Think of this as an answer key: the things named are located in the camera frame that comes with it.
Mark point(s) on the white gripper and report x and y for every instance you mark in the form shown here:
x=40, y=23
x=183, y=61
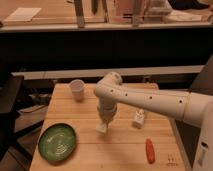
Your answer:
x=107, y=111

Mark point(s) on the white sponge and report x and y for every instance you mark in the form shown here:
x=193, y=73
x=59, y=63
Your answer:
x=102, y=128

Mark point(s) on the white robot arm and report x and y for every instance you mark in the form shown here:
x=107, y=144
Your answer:
x=195, y=109

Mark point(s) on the small white toy block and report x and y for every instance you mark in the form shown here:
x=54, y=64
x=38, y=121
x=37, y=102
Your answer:
x=139, y=118

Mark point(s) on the orange carrot toy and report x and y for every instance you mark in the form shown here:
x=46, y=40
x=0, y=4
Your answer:
x=150, y=153

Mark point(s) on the green plate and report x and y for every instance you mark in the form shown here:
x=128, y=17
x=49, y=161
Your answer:
x=57, y=142

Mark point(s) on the white paper sheet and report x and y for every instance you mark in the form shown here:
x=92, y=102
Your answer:
x=22, y=14

